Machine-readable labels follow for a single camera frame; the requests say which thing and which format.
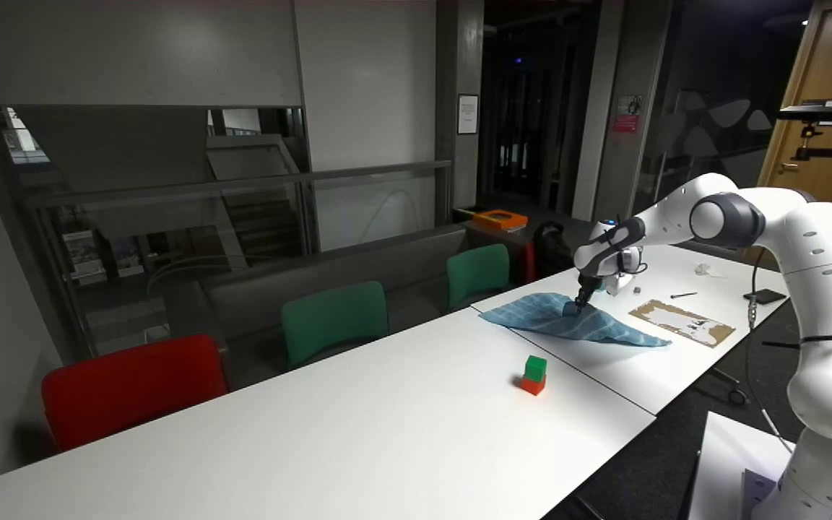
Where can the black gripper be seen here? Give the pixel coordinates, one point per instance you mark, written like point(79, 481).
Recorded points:
point(594, 283)

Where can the blue checked towel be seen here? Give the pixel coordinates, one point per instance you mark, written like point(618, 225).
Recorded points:
point(542, 318)

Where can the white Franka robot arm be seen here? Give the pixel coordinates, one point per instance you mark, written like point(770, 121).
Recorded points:
point(820, 248)

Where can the black bag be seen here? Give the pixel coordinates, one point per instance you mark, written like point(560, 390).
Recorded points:
point(552, 251)

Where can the green block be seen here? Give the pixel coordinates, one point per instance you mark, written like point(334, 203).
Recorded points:
point(534, 364)

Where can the pen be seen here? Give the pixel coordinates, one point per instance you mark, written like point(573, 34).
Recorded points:
point(683, 294)

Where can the red block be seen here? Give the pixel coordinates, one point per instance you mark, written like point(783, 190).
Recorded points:
point(529, 385)

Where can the brown clipboard with paper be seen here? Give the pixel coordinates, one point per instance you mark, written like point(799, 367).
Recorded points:
point(692, 323)

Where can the green chair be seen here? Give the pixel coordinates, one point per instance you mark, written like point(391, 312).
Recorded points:
point(477, 271)
point(334, 318)

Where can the orange box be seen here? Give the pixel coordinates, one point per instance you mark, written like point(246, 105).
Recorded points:
point(497, 219)

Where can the small white crumpled object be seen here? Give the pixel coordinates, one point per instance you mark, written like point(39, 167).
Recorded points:
point(703, 268)

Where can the black phone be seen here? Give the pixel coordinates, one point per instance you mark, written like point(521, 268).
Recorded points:
point(767, 294)

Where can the white side table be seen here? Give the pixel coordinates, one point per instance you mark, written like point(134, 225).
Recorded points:
point(722, 450)

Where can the dark grey bench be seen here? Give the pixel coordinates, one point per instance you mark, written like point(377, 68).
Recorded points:
point(368, 263)

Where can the interior glass window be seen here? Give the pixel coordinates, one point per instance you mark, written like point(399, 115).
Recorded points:
point(261, 211)

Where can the red chair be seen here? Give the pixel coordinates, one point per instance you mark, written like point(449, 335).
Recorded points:
point(136, 385)

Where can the red wall sign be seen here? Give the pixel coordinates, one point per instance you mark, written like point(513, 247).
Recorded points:
point(627, 115)

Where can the white paper wall sign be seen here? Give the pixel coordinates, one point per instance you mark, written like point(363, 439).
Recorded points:
point(468, 114)

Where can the black bar camera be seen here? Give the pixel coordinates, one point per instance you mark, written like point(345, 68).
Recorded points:
point(816, 114)

